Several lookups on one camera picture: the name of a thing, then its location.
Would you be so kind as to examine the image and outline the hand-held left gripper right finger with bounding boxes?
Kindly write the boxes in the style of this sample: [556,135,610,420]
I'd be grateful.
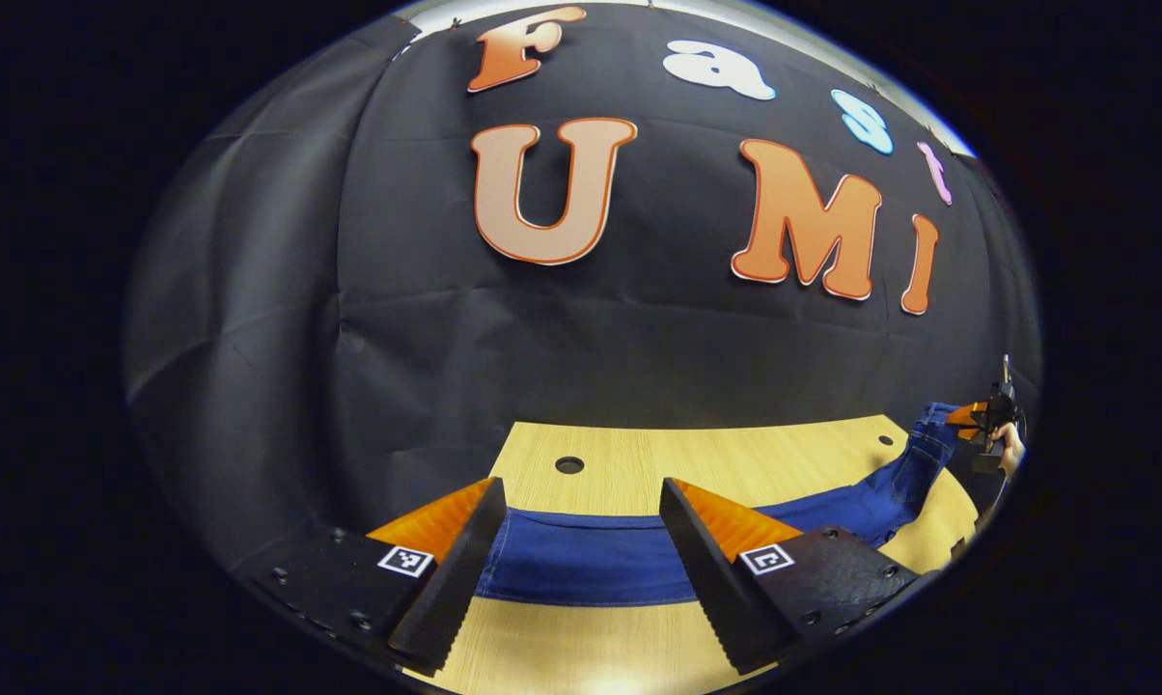
[659,476,939,677]

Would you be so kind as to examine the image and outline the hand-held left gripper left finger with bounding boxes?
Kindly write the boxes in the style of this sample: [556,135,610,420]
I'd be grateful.
[248,476,508,677]

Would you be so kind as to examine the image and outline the blue denim jeans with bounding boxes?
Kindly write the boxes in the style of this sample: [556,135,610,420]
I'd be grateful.
[475,403,963,607]

